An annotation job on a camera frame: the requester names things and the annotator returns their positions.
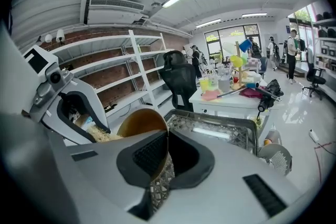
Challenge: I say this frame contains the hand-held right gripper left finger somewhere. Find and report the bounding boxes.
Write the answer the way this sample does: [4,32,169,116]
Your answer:
[48,130,169,224]

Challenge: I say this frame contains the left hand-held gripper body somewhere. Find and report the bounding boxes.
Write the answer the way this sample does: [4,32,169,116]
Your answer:
[22,44,75,123]

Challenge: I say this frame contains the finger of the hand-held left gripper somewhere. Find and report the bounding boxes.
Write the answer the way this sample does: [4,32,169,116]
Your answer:
[59,78,111,135]
[41,97,97,146]

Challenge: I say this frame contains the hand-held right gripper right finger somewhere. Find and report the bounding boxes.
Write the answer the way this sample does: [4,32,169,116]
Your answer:
[156,130,316,224]

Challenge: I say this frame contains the brown ceramic bowl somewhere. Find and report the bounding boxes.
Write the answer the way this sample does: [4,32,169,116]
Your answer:
[116,108,170,179]

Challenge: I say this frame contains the wicker table with glass top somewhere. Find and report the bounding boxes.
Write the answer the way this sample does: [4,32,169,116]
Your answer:
[151,109,260,215]

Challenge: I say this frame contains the grey slotted basket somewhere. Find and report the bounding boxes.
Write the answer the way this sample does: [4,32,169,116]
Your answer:
[258,143,293,177]

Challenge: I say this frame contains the white shelf rack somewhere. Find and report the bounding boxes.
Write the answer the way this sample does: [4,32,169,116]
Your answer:
[49,29,175,116]
[312,17,336,95]

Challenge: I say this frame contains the white table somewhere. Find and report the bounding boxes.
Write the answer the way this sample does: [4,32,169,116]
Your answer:
[188,78,284,124]

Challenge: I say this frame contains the white ceiling air conditioner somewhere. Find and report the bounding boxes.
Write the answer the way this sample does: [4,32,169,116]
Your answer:
[86,0,146,26]

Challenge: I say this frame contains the black office chair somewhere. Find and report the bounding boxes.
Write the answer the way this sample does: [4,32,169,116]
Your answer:
[301,67,327,100]
[159,50,198,113]

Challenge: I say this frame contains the pink cloth pad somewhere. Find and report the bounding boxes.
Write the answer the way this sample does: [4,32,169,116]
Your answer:
[201,89,222,102]

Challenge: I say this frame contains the magenta cloth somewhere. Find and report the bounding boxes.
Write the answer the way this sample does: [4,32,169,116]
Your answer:
[238,88,263,100]

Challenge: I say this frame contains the grey mug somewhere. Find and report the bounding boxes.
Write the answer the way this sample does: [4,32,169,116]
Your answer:
[218,77,232,93]

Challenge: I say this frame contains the white power strip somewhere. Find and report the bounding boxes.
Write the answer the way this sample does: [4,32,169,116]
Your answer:
[309,129,320,143]

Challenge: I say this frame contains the yellow tumbler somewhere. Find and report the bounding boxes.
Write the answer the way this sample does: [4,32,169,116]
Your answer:
[199,78,210,93]

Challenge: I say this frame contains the wooden cup stand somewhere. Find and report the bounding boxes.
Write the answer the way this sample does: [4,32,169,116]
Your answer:
[232,40,250,90]

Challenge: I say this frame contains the yellow cup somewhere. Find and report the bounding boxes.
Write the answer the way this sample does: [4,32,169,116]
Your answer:
[230,55,244,68]

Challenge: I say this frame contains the blue cup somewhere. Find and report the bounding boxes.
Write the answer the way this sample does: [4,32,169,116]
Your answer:
[238,38,254,52]

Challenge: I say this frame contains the black framed window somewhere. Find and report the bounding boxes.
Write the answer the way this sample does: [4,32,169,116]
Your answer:
[204,24,261,61]

